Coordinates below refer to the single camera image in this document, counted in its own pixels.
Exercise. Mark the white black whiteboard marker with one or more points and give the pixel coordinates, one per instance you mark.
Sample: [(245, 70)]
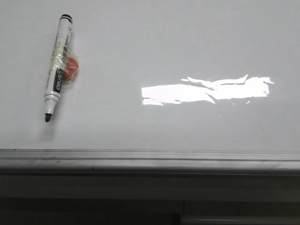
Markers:
[(64, 65)]

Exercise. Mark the white whiteboard with aluminium frame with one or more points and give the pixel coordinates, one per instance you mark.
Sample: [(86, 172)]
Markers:
[(163, 86)]

